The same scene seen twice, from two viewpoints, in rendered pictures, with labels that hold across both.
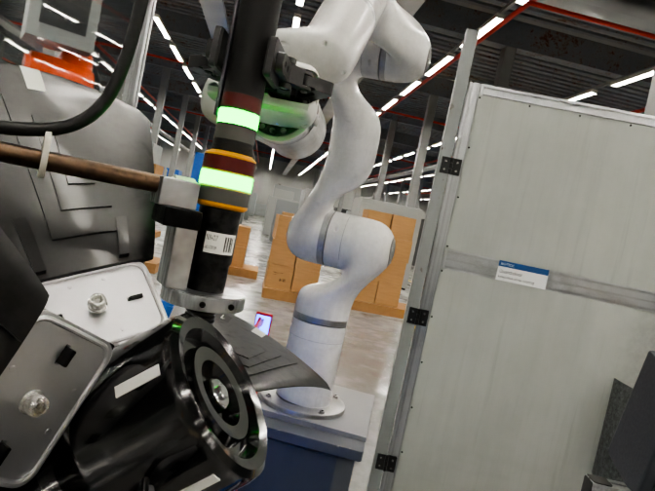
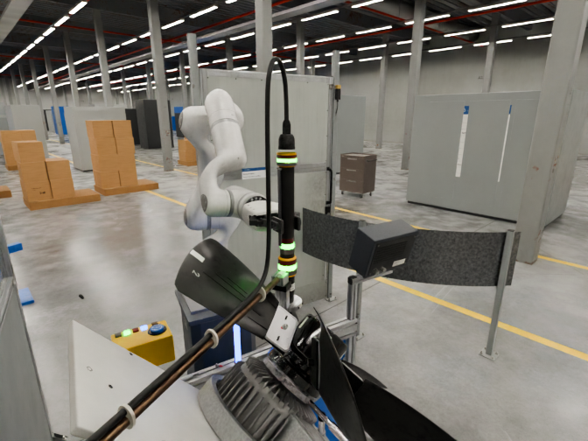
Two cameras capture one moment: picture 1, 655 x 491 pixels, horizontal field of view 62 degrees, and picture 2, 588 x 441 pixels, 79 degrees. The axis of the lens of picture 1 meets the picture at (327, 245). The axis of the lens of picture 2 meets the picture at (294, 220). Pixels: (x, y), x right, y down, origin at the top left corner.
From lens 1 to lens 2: 0.66 m
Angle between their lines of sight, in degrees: 37
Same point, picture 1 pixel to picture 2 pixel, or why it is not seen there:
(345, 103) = (208, 152)
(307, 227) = (199, 216)
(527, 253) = (254, 161)
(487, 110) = (213, 85)
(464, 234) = not seen: hidden behind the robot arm
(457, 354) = not seen: hidden behind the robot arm
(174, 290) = (288, 307)
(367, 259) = (234, 221)
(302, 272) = (57, 181)
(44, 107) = (213, 267)
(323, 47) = (237, 160)
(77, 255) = (268, 316)
